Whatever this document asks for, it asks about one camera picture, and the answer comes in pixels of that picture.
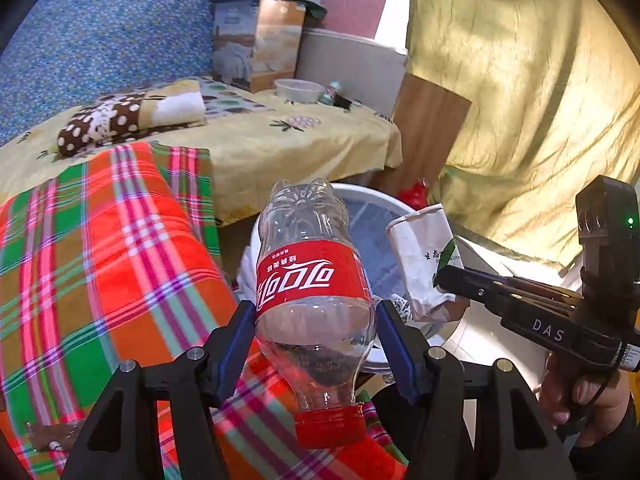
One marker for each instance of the red plastic bag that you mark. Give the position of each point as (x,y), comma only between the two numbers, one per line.
(415,196)

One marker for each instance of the yellow curtain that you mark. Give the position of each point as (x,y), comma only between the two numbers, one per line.
(525,85)

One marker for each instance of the yellow printed bedsheet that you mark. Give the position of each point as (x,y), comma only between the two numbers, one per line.
(280,150)

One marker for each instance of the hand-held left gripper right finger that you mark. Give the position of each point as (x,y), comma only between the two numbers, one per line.
(395,347)

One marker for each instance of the white folded towel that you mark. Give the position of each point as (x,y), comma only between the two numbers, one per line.
(177,105)

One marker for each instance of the patterned crushed paper cup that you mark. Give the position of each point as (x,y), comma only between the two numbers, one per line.
(402,307)

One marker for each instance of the plaid blanket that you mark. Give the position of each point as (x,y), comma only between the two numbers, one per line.
(125,270)

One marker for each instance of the white cabinet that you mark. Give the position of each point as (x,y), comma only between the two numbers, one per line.
(350,60)

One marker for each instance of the white paper cup green print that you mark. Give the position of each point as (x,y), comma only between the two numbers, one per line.
(420,260)

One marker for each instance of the blue floral cloth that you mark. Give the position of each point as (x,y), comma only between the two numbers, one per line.
(110,25)

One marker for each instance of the brown wooden board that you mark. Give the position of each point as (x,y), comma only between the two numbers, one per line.
(425,130)

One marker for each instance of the printed picture box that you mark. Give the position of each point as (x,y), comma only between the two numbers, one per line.
(260,40)

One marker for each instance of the brown wrapper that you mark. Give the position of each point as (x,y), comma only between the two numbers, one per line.
(55,432)

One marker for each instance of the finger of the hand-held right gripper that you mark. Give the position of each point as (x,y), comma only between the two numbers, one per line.
(475,287)

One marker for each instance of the small black object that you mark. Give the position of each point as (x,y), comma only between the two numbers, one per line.
(347,102)

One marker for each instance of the clear plastic bowl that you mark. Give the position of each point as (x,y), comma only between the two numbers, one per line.
(300,91)

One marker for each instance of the person's right hand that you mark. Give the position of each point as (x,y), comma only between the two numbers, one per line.
(585,395)

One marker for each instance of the white trash bin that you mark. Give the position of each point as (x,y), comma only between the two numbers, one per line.
(360,192)

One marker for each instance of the plastic bottle red label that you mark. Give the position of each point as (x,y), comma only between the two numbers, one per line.
(310,280)

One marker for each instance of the small green jar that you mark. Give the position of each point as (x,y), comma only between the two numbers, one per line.
(332,93)

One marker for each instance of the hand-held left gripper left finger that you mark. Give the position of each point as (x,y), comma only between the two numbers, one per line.
(242,332)

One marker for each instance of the brown polka dot pillow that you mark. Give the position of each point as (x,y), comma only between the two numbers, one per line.
(100,125)

